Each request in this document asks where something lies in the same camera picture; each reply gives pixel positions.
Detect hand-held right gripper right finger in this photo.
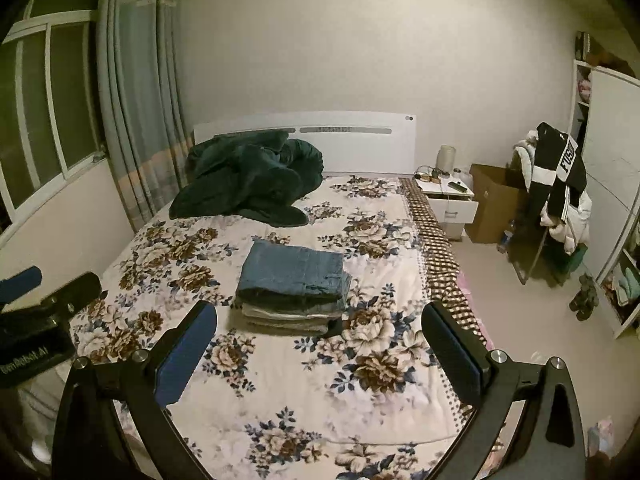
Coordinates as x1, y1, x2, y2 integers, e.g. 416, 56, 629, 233
421, 301, 587, 480

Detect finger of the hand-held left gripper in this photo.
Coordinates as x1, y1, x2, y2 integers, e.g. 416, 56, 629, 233
0, 266, 44, 307
35, 272, 104, 322

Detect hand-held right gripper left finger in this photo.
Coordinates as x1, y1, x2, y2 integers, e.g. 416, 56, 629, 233
52, 300, 219, 480

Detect blue denim pants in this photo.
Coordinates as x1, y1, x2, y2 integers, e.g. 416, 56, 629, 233
235, 239, 354, 309

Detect folded grey clothes stack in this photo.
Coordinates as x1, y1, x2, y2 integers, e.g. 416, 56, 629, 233
228, 304, 346, 337

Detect brown checked bed sheet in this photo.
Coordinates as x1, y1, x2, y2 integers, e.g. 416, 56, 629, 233
397, 176, 503, 453

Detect bed with floral sheet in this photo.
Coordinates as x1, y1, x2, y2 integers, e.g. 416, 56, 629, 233
67, 175, 501, 480

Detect dark chair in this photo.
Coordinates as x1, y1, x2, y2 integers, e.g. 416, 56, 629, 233
506, 147, 592, 287

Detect plastic bottle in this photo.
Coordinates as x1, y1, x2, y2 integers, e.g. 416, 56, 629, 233
497, 220, 516, 254

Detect dark plush slipper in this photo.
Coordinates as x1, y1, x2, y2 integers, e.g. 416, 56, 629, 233
569, 292, 593, 322
579, 273, 600, 306

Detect white nightstand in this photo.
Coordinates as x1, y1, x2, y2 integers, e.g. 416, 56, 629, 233
412, 172, 480, 241

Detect green storage box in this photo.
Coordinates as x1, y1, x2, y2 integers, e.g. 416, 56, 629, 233
544, 242, 589, 277

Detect large cardboard box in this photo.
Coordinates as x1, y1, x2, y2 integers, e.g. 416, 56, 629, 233
465, 163, 532, 245

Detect pink plastic bag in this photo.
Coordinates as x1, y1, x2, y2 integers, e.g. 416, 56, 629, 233
587, 414, 617, 457

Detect white framed window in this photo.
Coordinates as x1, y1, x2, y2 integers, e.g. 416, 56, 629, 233
0, 10, 109, 242

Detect dark green blanket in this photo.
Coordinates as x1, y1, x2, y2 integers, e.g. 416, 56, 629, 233
169, 130, 325, 227

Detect teal folded clothes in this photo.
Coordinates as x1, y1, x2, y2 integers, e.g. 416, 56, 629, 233
606, 264, 640, 307

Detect black and white jacket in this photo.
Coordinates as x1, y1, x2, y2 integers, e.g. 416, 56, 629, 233
527, 122, 587, 227

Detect striped grey curtain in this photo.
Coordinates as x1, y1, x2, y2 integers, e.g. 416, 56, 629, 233
95, 0, 196, 234

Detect white bed headboard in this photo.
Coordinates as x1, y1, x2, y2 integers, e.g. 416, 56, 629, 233
192, 111, 417, 181

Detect white wardrobe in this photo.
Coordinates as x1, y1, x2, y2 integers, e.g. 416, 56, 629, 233
569, 57, 640, 341

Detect dark storage box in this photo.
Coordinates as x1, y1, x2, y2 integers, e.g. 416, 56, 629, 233
574, 31, 632, 69

